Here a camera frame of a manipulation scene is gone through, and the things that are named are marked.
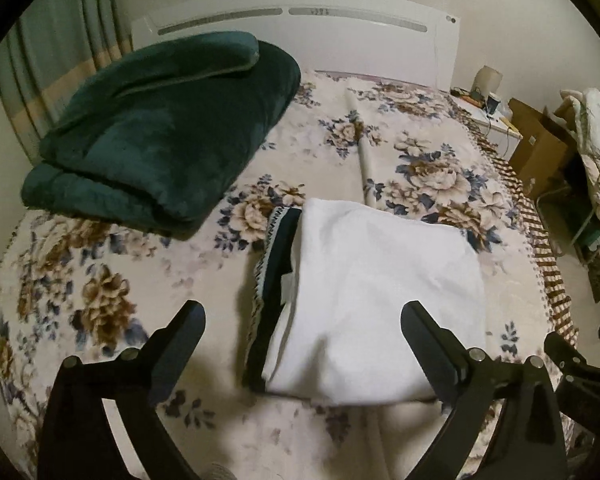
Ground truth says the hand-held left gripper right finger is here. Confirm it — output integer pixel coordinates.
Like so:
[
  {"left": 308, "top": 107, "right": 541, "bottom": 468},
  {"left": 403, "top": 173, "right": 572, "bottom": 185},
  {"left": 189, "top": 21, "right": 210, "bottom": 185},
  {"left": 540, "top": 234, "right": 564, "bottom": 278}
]
[{"left": 401, "top": 301, "right": 568, "bottom": 480}]

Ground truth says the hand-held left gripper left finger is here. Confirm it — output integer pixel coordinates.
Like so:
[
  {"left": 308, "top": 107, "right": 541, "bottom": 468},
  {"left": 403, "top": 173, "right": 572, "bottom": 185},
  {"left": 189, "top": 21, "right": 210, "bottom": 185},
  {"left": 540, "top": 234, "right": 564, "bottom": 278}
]
[{"left": 37, "top": 300, "right": 207, "bottom": 480}]

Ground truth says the white garment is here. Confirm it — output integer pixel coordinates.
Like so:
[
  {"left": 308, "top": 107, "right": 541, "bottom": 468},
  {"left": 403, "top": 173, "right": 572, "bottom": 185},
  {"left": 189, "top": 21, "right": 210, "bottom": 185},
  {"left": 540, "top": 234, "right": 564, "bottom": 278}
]
[{"left": 261, "top": 198, "right": 488, "bottom": 407}]

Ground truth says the dark garment with zigzag trim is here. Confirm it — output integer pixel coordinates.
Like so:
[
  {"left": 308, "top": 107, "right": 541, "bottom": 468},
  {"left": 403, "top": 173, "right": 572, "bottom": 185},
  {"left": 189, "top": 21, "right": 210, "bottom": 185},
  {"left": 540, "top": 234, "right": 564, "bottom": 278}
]
[{"left": 242, "top": 205, "right": 307, "bottom": 394}]

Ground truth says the pile of light clothes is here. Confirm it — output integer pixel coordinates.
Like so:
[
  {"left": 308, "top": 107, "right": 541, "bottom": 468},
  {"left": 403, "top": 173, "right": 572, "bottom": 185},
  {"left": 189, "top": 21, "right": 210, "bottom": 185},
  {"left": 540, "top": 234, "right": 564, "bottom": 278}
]
[{"left": 560, "top": 87, "right": 600, "bottom": 227}]

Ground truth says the floral printed bed blanket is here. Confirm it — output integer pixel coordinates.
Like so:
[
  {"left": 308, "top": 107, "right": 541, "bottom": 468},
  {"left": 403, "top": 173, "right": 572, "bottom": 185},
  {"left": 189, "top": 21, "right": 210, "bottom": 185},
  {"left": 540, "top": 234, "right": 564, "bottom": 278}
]
[{"left": 0, "top": 69, "right": 581, "bottom": 480}]

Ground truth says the brown cardboard box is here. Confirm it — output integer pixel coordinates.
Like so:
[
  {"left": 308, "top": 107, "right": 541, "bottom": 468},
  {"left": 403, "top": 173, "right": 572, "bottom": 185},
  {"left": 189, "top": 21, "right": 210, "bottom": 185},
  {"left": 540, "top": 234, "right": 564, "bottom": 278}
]
[{"left": 507, "top": 97, "right": 581, "bottom": 199}]

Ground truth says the dark green folded blanket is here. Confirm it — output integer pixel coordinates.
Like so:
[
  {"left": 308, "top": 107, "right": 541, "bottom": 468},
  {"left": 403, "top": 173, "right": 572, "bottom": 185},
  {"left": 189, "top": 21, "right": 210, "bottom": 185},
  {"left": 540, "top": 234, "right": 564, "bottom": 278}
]
[{"left": 21, "top": 31, "right": 302, "bottom": 239}]

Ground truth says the white nightstand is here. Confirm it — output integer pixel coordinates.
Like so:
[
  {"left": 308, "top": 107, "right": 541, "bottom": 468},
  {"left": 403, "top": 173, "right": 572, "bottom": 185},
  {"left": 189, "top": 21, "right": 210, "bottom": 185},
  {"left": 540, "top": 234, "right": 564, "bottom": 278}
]
[{"left": 450, "top": 89, "right": 524, "bottom": 162}]

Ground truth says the beige table lamp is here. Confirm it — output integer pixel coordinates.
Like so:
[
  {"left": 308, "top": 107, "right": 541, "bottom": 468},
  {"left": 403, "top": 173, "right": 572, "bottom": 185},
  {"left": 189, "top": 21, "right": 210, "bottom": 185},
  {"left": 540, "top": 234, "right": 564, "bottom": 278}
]
[{"left": 472, "top": 66, "right": 504, "bottom": 102}]

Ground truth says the striped grey-green curtain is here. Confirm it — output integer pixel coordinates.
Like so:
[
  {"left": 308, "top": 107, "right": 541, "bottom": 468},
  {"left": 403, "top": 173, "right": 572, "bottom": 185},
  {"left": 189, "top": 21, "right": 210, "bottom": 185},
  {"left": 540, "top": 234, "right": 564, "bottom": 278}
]
[{"left": 0, "top": 0, "right": 133, "bottom": 163}]

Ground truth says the white bed headboard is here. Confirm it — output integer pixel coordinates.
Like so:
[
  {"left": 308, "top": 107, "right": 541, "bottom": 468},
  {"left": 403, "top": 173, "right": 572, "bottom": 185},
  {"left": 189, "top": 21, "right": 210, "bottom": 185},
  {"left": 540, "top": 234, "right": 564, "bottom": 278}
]
[{"left": 130, "top": 0, "right": 462, "bottom": 95}]

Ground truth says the metal frame rack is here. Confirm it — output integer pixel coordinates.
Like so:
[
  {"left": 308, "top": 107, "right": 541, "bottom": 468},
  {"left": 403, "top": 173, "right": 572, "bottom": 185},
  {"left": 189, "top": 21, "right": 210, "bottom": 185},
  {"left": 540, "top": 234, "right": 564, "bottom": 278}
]
[{"left": 540, "top": 185, "right": 600, "bottom": 273}]

